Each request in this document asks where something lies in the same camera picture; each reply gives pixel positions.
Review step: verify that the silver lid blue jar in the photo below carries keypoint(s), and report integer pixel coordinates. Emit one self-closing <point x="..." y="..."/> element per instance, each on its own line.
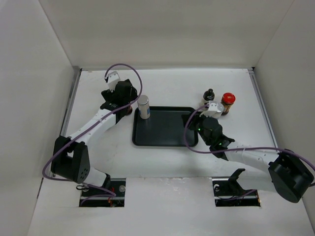
<point x="143" y="107"/>

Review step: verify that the black cap white bottle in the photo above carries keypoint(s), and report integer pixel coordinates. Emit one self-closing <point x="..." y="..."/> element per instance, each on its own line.
<point x="208" y="95"/>

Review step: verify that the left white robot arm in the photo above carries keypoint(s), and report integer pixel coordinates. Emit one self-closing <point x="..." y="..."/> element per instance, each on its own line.
<point x="71" y="154"/>

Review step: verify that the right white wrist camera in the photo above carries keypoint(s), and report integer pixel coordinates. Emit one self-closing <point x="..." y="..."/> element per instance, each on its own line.
<point x="212" y="109"/>

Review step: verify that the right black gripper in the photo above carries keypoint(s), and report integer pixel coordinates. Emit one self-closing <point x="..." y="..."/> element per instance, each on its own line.
<point x="194" y="117"/>

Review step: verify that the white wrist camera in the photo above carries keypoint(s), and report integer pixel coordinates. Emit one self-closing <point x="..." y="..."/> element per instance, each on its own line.
<point x="212" y="109"/>
<point x="111" y="80"/>

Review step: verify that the red lid jar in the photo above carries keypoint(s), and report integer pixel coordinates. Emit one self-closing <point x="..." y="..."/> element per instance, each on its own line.
<point x="227" y="100"/>
<point x="129" y="111"/>

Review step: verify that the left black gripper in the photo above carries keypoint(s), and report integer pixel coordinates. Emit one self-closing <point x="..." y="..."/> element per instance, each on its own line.
<point x="109" y="95"/>

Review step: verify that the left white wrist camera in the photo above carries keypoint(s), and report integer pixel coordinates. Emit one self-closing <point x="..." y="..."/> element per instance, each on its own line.
<point x="111" y="80"/>

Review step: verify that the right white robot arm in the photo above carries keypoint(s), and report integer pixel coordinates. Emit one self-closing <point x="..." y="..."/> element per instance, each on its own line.
<point x="285" y="172"/>

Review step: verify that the black plastic tray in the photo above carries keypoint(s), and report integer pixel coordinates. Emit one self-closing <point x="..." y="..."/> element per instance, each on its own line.
<point x="164" y="127"/>

